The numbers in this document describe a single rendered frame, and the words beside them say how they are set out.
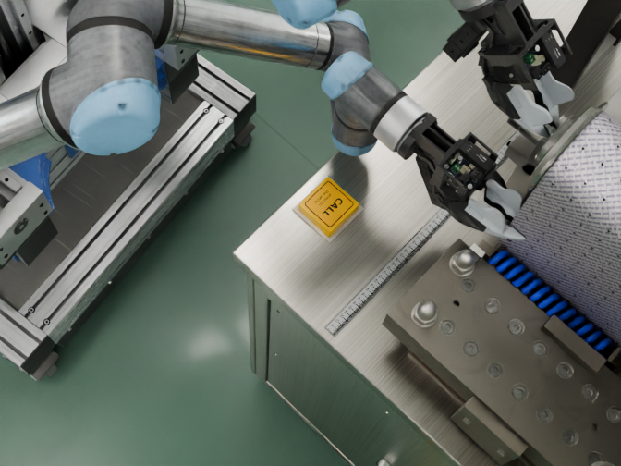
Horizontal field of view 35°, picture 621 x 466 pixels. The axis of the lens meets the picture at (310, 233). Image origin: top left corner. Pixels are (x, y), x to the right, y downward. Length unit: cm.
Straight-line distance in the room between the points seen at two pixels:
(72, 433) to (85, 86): 129
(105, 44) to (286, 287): 48
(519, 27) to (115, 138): 53
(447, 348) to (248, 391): 108
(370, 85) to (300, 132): 124
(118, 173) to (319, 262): 93
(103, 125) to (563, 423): 74
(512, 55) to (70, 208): 140
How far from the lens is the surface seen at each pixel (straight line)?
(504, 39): 121
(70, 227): 233
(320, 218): 153
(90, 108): 126
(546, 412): 141
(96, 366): 244
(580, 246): 130
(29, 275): 231
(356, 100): 138
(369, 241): 155
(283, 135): 261
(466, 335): 140
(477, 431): 144
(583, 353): 141
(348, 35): 153
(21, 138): 137
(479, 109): 168
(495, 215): 135
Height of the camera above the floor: 236
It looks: 70 degrees down
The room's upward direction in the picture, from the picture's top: 8 degrees clockwise
